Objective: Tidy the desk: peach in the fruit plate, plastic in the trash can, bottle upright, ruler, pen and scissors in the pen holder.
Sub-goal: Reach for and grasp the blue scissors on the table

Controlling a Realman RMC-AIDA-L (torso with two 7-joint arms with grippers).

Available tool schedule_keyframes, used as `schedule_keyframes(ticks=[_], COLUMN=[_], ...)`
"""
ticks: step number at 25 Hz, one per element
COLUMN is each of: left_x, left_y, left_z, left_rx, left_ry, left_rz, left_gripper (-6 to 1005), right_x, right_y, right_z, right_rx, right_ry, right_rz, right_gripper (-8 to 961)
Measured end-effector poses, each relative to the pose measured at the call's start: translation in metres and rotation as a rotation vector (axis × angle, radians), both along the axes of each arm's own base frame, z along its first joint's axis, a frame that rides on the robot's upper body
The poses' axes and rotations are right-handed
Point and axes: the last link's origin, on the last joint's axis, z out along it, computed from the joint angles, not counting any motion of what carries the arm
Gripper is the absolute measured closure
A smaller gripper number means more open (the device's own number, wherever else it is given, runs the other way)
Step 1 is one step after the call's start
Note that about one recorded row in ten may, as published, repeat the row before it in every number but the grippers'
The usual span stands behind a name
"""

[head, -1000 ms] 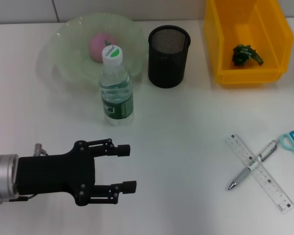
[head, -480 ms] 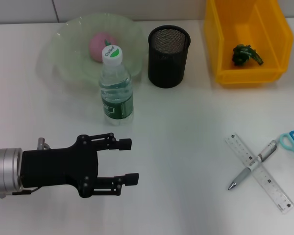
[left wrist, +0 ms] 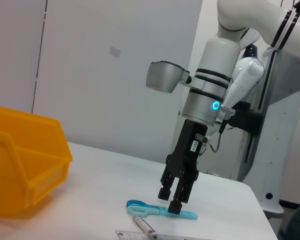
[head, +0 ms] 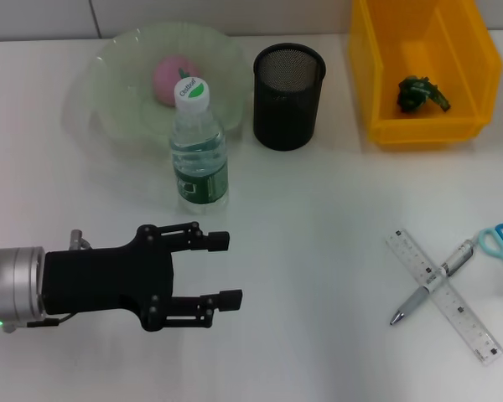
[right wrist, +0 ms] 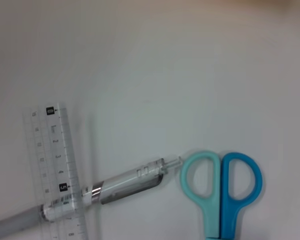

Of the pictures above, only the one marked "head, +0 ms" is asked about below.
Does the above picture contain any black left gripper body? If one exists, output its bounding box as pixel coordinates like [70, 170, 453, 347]
[41, 224, 177, 333]

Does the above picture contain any clear water bottle green label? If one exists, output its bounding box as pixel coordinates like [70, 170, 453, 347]
[169, 77, 231, 216]

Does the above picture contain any pink peach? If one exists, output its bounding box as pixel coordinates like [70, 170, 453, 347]
[152, 55, 203, 108]

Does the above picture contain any green plastic wrapper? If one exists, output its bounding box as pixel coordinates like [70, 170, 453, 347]
[397, 74, 451, 115]

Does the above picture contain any transparent plastic ruler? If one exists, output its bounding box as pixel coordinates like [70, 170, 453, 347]
[382, 228, 503, 367]

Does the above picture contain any grey white ballpoint pen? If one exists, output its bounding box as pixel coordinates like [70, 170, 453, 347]
[388, 239, 475, 328]

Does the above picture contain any black mesh pen holder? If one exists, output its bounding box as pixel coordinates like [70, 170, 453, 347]
[252, 43, 328, 152]

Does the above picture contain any green glass fruit plate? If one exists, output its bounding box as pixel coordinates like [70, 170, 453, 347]
[69, 23, 255, 154]

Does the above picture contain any silver metal connector plug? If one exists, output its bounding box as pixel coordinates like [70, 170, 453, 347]
[69, 229, 91, 251]

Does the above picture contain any yellow plastic bin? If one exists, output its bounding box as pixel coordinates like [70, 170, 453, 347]
[346, 0, 503, 147]

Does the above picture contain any left arm cable with connector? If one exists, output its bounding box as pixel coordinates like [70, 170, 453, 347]
[2, 312, 75, 335]

